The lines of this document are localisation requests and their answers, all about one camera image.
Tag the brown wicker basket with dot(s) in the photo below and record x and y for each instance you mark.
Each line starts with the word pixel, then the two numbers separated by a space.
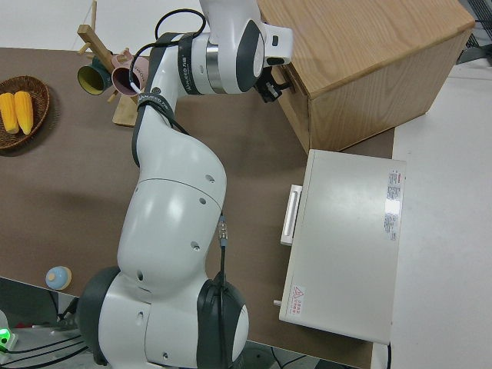
pixel 40 100

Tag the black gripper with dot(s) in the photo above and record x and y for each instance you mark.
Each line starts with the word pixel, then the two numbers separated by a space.
pixel 268 76

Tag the pink mug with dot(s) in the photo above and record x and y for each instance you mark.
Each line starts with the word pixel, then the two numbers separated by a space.
pixel 121 78

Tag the yellow corn cob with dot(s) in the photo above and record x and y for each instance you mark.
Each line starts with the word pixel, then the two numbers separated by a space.
pixel 7 113
pixel 24 113

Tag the dark blue mug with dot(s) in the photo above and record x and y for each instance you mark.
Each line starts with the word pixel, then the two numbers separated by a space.
pixel 90 78

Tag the brown table mat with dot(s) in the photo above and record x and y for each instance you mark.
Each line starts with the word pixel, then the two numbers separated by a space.
pixel 77 192

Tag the wooden mug rack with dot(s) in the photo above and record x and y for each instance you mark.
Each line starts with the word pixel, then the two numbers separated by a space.
pixel 125 111

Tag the white box appliance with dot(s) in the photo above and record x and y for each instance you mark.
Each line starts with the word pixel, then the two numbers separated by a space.
pixel 346 250

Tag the light wooden drawer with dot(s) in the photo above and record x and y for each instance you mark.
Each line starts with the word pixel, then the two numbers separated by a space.
pixel 296 103

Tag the small blue wooden knob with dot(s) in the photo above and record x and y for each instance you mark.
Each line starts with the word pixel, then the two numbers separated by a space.
pixel 57 277

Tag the light wooden cabinet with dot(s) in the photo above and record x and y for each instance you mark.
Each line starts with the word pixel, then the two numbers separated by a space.
pixel 365 46

